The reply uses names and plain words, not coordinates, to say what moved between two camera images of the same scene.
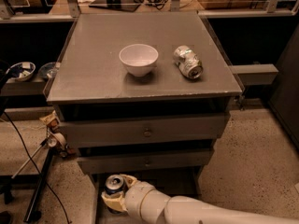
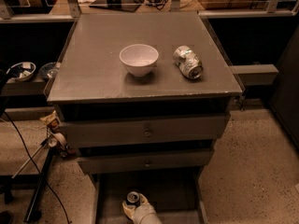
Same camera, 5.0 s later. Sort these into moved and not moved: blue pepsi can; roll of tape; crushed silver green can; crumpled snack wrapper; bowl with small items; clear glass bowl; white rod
Moved: blue pepsi can
Not moved: roll of tape; clear glass bowl; bowl with small items; white rod; crushed silver green can; crumpled snack wrapper
